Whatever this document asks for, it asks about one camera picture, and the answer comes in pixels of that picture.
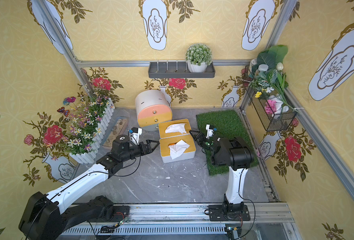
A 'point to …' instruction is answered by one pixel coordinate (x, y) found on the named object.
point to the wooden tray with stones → (117, 128)
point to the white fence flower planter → (87, 122)
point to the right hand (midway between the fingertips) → (200, 130)
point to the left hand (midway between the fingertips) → (152, 142)
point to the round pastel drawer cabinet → (152, 108)
